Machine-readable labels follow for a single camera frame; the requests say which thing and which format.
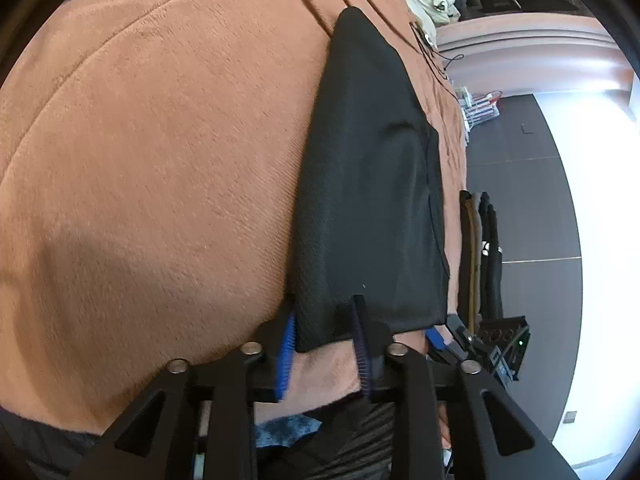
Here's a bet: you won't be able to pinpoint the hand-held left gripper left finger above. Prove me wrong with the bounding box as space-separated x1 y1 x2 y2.
67 310 298 480

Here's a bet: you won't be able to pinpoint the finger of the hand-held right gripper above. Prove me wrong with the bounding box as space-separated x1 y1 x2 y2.
425 326 452 358
446 312 483 358

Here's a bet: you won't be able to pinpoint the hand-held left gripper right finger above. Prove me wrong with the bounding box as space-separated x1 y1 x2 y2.
351 294 581 480

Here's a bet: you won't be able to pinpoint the black garment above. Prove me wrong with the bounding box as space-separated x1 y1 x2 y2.
285 6 451 353

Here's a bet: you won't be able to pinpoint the hanging dark clothes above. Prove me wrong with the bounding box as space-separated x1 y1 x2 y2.
459 190 504 322

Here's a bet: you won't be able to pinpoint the blue fuzzy rug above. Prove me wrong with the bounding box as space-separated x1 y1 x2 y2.
255 412 322 448

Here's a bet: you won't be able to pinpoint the person's dark clothing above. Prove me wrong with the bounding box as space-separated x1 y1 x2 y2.
260 400 446 480

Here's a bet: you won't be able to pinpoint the brown fleece blanket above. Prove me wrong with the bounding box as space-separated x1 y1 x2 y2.
0 0 471 436

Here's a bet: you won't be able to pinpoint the black cable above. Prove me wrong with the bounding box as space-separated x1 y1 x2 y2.
409 20 466 81

